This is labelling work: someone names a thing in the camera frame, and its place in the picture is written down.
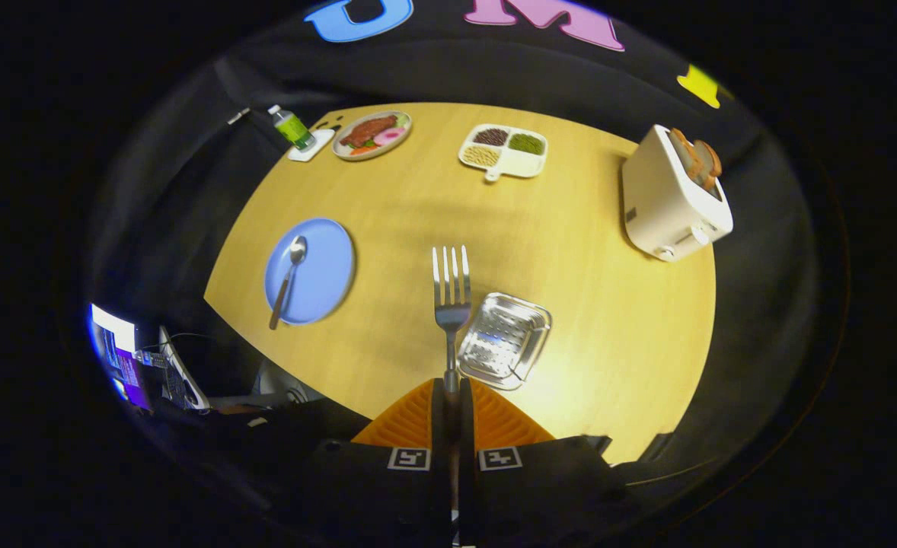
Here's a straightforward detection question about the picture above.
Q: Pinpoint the silver fork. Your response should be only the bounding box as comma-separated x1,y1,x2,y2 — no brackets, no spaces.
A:
432,245,472,397

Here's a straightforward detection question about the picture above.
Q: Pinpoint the green drink bottle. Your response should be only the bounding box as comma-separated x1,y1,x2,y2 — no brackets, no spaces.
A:
268,105,317,151

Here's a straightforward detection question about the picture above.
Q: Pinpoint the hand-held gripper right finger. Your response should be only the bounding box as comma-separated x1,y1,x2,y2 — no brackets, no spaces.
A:
460,378,624,548

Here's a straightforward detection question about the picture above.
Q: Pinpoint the white coaster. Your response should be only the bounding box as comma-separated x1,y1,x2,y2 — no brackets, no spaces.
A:
288,128,336,162

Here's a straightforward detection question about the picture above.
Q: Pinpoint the grey laptop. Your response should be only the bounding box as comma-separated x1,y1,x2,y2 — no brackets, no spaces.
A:
159,326,211,412

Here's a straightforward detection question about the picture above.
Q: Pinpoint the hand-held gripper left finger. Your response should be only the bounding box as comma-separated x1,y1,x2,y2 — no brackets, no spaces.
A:
296,378,451,548

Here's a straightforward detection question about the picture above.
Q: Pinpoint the silver spoon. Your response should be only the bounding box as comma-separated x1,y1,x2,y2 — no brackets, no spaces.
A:
269,235,308,330

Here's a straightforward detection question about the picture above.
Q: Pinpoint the perforated metal tray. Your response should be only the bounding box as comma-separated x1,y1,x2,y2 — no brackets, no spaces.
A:
456,292,553,391

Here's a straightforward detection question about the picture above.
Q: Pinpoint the computer monitor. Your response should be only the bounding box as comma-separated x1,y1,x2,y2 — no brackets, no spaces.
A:
89,303,152,412

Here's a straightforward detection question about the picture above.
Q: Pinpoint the white toaster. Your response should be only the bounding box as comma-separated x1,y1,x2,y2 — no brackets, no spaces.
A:
621,124,734,263

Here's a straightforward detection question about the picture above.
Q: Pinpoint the plate of toy food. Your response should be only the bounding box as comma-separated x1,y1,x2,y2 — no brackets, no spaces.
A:
332,111,413,161

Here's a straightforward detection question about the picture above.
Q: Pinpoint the bread slice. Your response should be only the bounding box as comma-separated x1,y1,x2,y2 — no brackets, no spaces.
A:
694,140,723,192
670,129,705,180

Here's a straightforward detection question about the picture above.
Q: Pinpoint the blue plate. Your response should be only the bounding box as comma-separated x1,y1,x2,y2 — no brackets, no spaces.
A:
264,218,356,327

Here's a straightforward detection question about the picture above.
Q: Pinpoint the white divided bean dish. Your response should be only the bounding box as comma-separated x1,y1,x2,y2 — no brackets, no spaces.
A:
458,123,548,183

